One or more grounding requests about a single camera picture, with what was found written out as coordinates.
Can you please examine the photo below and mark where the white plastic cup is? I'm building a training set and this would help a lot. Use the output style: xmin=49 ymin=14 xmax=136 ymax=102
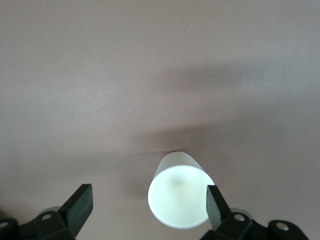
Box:
xmin=147 ymin=150 xmax=216 ymax=230

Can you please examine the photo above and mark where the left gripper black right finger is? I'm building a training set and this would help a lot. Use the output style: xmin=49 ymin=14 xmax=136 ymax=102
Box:
xmin=201 ymin=184 xmax=270 ymax=240

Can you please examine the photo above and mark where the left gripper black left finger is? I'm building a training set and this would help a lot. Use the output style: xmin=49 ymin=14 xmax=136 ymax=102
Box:
xmin=18 ymin=183 xmax=94 ymax=240

